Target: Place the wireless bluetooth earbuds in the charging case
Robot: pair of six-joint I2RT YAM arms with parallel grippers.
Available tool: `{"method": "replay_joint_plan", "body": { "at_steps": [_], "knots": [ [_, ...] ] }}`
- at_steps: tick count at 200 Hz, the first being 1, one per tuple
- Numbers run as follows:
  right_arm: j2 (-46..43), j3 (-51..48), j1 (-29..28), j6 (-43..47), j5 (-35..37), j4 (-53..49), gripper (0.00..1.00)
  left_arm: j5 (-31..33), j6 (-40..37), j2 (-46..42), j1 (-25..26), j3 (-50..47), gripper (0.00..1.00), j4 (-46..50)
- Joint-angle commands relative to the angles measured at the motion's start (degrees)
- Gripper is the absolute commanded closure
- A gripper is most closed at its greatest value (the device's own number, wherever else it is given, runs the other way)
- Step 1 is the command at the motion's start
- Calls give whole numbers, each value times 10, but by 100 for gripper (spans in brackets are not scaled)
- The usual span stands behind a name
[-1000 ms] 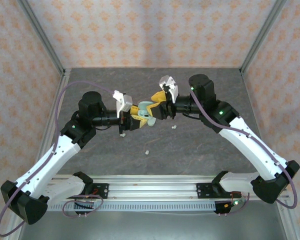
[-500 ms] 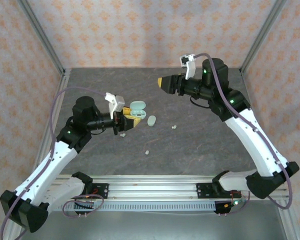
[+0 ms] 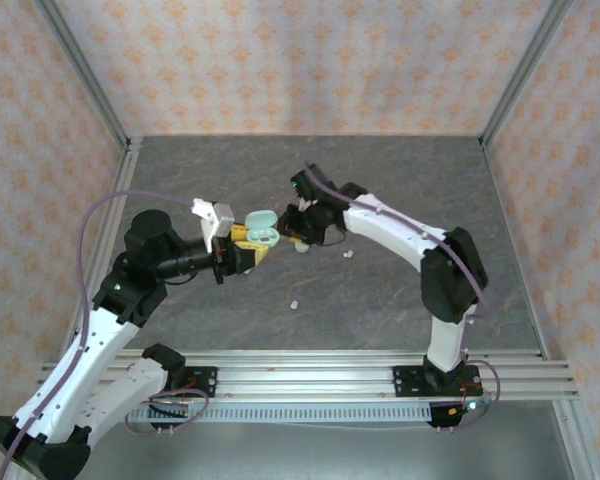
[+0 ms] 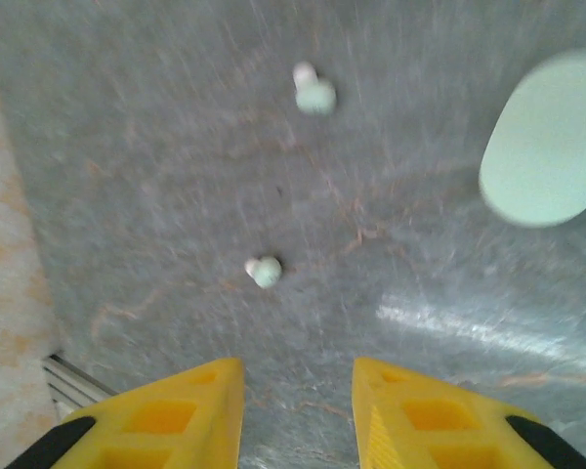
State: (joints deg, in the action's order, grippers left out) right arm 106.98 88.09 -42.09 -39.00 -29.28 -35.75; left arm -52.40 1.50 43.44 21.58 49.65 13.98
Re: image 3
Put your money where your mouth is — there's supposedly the mint earbud case base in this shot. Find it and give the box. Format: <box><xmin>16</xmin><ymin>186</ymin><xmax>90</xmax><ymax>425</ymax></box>
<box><xmin>243</xmin><ymin>209</ymin><xmax>282</xmax><ymax>250</ymax></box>

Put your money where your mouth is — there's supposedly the grey metal lower shelf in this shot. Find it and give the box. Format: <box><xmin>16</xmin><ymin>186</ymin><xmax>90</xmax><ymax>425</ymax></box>
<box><xmin>37</xmin><ymin>422</ymin><xmax>576</xmax><ymax>480</ymax></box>

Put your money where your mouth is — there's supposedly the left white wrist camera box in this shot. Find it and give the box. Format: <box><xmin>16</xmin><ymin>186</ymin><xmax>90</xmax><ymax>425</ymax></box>
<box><xmin>191</xmin><ymin>198</ymin><xmax>235</xmax><ymax>253</ymax></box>

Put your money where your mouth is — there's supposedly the aluminium table side rail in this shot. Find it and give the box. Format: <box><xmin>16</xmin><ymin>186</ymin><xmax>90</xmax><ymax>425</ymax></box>
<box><xmin>59</xmin><ymin>137</ymin><xmax>144</xmax><ymax>362</ymax></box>
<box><xmin>479</xmin><ymin>142</ymin><xmax>551</xmax><ymax>361</ymax></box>

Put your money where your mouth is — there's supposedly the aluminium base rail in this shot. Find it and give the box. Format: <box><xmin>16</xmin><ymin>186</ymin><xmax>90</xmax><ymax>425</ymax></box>
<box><xmin>39</xmin><ymin>349</ymin><xmax>580</xmax><ymax>401</ymax></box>

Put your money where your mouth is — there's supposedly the slotted grey cable duct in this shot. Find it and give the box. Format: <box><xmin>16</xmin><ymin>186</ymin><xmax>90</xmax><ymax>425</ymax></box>
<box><xmin>124</xmin><ymin>403</ymin><xmax>434</xmax><ymax>424</ymax></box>

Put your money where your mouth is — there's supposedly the black cable bracket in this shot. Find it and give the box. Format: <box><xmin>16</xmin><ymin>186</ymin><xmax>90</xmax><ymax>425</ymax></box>
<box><xmin>148</xmin><ymin>399</ymin><xmax>190</xmax><ymax>433</ymax></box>
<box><xmin>427</xmin><ymin>398</ymin><xmax>484</xmax><ymax>432</ymax></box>

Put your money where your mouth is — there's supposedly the aluminium frame post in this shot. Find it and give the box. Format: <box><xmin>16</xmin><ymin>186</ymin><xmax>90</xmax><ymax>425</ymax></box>
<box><xmin>479</xmin><ymin>0</ymin><xmax>576</xmax><ymax>151</ymax></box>
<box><xmin>34</xmin><ymin>0</ymin><xmax>132</xmax><ymax>151</ymax></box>

